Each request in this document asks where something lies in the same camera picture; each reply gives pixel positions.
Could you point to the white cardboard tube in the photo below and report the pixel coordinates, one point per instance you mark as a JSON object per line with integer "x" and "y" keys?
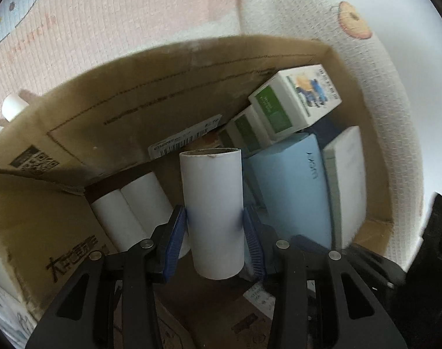
{"x": 115, "y": 221}
{"x": 213, "y": 207}
{"x": 144, "y": 203}

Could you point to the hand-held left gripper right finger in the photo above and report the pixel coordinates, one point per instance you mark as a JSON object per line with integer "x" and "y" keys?
{"x": 253, "y": 247}

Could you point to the blue and white pouch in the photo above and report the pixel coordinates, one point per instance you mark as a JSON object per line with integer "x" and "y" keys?
{"x": 10, "y": 309}

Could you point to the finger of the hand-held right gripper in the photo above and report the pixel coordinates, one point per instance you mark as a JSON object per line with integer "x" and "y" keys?
{"x": 381, "y": 265}

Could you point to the light blue box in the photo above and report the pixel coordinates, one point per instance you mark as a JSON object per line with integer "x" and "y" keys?
{"x": 290, "y": 189}

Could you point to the brown cardboard box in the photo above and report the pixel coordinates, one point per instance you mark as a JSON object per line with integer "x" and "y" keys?
{"x": 97, "y": 116}

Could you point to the small green white box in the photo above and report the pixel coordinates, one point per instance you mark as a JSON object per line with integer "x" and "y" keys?
{"x": 226, "y": 138}
{"x": 248, "y": 131}

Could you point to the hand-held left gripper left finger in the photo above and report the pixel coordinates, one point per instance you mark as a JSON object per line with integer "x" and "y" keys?
{"x": 175, "y": 243}

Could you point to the pile of white paper tubes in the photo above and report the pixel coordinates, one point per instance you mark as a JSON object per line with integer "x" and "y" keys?
{"x": 13, "y": 107}

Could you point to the cartoon printed waffle blanket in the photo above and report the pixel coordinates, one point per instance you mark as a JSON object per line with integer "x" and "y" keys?
{"x": 151, "y": 7}

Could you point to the dark blue box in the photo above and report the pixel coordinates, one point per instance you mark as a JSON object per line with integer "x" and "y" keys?
{"x": 328, "y": 131}

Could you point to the large green white cartoon box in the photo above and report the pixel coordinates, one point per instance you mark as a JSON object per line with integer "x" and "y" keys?
{"x": 301, "y": 105}

